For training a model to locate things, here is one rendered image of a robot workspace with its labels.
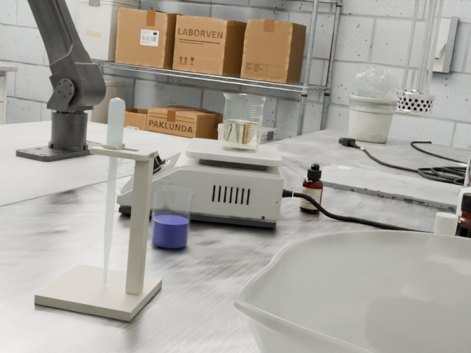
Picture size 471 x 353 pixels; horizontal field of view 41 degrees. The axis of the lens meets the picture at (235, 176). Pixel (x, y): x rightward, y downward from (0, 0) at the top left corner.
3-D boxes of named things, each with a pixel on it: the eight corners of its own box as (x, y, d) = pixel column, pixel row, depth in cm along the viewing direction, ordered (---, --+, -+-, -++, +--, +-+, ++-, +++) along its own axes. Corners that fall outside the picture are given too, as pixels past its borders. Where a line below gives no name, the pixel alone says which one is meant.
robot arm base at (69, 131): (118, 109, 120) (88, 105, 123) (48, 114, 102) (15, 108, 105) (115, 150, 122) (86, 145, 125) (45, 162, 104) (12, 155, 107)
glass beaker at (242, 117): (241, 149, 84) (247, 88, 83) (268, 157, 80) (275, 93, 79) (205, 150, 80) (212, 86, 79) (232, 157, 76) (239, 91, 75)
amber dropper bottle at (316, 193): (302, 206, 92) (308, 160, 91) (322, 211, 91) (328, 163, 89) (296, 211, 89) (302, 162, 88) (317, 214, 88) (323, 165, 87)
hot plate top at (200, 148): (183, 157, 76) (184, 150, 76) (190, 143, 88) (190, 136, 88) (282, 167, 76) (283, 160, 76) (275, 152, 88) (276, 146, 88)
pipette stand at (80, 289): (33, 303, 50) (41, 142, 47) (78, 272, 57) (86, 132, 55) (130, 321, 48) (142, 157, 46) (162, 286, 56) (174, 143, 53)
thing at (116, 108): (106, 153, 51) (109, 97, 50) (121, 155, 50) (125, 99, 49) (102, 154, 50) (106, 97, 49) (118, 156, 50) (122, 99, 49)
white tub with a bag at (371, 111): (366, 143, 174) (378, 66, 170) (332, 135, 186) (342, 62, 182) (402, 144, 182) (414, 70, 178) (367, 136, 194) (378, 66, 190)
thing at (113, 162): (95, 284, 52) (108, 99, 49) (100, 281, 53) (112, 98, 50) (109, 286, 52) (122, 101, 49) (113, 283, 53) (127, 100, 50)
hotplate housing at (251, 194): (115, 215, 77) (119, 150, 75) (131, 192, 90) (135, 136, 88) (296, 233, 77) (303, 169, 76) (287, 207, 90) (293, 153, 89)
